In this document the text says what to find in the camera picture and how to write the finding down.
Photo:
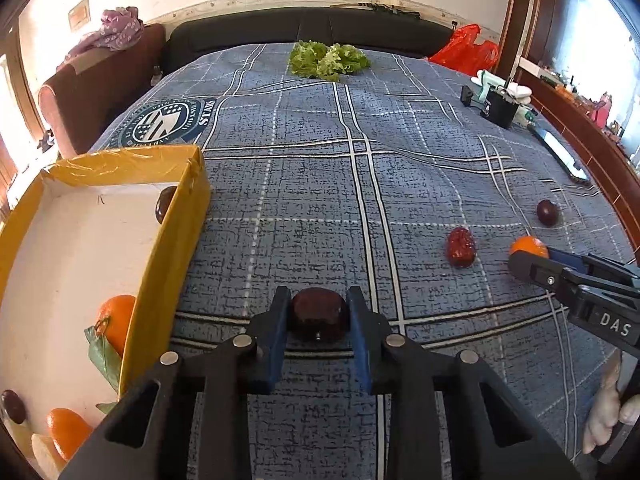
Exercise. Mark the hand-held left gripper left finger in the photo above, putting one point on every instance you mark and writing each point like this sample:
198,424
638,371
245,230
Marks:
275,340

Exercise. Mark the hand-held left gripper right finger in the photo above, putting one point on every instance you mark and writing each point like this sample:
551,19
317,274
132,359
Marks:
362,345

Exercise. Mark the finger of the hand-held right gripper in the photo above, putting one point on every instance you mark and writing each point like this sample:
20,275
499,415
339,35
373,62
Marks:
530,267
565,257

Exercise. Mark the orange mandarin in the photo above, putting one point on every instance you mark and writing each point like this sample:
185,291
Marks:
528,247
67,432
117,322

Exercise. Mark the green leaf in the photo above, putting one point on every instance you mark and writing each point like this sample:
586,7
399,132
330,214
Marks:
105,360

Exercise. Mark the yellow cardboard box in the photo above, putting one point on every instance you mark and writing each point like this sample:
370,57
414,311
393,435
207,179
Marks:
75,260

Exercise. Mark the large peeled sugarcane piece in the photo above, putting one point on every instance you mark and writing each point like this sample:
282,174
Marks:
47,457

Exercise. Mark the person's right hand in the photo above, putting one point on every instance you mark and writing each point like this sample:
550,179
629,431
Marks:
602,410

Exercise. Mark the red dried date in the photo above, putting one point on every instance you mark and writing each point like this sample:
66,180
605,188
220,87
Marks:
461,246

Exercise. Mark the black smartphone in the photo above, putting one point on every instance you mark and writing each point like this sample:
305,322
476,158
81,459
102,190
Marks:
560,152

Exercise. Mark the wooden cabinet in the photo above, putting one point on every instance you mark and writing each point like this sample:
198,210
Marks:
590,130

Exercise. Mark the pink object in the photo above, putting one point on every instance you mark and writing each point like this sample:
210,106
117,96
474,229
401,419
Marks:
601,106

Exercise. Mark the black box device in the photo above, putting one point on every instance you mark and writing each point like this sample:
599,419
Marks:
500,105

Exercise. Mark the small black clip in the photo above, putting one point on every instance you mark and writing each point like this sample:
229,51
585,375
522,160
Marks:
466,95

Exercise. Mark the white green plastic object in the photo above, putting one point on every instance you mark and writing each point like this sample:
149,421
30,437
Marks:
492,85

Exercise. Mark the red plastic bag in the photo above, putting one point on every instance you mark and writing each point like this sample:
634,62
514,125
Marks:
467,50

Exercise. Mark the green lettuce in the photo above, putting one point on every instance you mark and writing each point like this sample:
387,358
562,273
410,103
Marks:
330,60

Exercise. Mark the dark slim stick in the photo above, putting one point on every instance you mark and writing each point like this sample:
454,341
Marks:
375,8

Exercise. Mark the brown armchair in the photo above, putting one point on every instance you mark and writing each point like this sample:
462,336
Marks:
95,90

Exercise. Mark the black sofa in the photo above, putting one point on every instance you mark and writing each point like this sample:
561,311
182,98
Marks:
310,30

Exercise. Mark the purple floral cloth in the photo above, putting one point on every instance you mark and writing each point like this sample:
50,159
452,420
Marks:
120,27

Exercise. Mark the wooden door frame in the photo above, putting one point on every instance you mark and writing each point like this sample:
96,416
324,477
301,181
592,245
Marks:
520,10

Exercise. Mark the wall plate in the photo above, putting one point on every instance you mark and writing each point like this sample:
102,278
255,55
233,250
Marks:
78,15

